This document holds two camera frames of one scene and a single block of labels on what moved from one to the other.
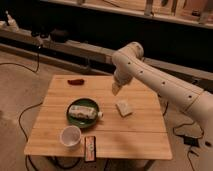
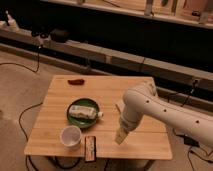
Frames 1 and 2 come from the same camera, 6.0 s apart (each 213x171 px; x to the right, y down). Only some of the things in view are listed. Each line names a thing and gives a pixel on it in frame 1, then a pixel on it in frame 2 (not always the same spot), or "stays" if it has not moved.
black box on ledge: [59, 36] stays
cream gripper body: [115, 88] to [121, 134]
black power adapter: [191, 141] stays
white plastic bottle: [85, 112] stays
